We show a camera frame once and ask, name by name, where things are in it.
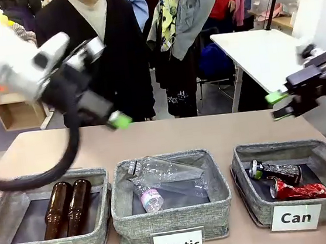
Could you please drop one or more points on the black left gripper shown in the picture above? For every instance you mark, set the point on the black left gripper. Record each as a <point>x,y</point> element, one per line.
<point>90,103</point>

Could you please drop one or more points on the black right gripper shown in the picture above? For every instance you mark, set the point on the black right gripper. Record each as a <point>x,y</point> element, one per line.
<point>323,80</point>

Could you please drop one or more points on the black drink can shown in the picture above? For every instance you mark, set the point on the black drink can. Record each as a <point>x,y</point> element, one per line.
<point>277,170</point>

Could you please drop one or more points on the large clear plastic bottle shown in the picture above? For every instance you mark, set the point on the large clear plastic bottle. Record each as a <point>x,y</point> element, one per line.
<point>172,174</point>

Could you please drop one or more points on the small pink-label plastic bottle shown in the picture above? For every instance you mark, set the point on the small pink-label plastic bottle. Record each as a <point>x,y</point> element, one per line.
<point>152,199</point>

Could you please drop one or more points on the crushed red drink can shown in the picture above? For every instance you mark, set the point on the crushed red drink can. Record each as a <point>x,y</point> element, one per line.
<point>299,191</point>

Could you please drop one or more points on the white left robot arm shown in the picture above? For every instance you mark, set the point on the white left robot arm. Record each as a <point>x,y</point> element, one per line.
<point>0,61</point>

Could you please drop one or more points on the grey fabric basket Can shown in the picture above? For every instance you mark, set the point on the grey fabric basket Can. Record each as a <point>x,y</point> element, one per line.
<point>290,154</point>

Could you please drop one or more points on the grey fabric basket Plastic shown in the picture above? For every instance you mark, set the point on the grey fabric basket Plastic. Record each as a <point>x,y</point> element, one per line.
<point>173,212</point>

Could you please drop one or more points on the white Can label sign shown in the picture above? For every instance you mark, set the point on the white Can label sign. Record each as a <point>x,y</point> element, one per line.
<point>296,217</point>

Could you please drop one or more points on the grey fabric basket Bottle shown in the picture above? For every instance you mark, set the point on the grey fabric basket Bottle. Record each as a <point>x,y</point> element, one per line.
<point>46,206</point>

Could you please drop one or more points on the white folding table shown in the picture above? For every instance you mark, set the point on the white folding table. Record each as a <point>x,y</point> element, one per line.
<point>258,58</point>

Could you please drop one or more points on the person in black cardigan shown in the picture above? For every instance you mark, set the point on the person in black cardigan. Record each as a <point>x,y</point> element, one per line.
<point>126,58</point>

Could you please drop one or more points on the blue chair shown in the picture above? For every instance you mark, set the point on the blue chair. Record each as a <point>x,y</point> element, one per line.
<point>215,60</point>

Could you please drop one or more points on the brown glass bottle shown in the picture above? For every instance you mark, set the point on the brown glass bottle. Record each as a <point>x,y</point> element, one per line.
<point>78,208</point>
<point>56,209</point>

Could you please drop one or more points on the person in grey cardigan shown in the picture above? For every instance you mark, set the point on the person in grey cardigan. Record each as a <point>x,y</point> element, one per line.
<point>177,38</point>

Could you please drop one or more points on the open wooden box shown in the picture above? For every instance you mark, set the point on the open wooden box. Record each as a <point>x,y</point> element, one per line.
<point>17,112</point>

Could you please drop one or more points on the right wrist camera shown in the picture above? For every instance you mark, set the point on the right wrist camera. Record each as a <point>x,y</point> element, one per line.
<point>309,53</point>

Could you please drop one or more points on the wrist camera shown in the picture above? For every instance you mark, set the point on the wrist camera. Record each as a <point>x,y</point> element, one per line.
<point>309,53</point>
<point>90,50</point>

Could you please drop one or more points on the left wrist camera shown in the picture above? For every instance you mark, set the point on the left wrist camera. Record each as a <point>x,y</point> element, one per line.
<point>90,50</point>

